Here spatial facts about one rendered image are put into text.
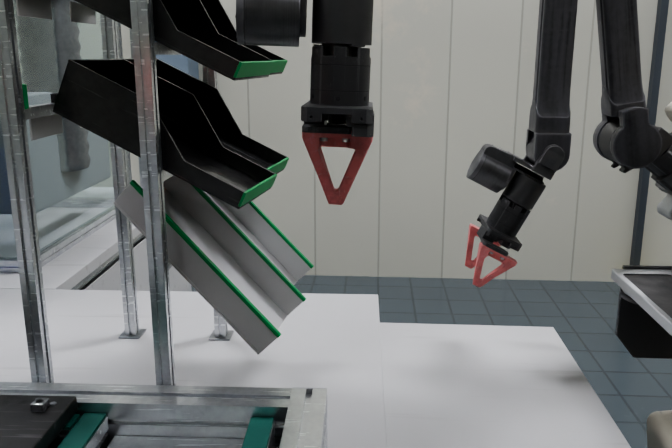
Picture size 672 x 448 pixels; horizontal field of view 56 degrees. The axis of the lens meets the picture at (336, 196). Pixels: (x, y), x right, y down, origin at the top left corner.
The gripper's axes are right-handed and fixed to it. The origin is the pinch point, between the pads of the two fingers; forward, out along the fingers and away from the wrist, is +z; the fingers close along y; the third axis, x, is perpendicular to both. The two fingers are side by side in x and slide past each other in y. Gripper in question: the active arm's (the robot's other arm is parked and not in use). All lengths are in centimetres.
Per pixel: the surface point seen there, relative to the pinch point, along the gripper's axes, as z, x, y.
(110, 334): 39, -44, -47
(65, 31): -18, -78, -108
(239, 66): -12.1, -12.8, -14.8
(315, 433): 28.0, -1.4, -2.2
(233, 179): 3.5, -15.3, -23.8
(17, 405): 28.2, -37.2, -4.6
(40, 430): 28.1, -31.9, 0.3
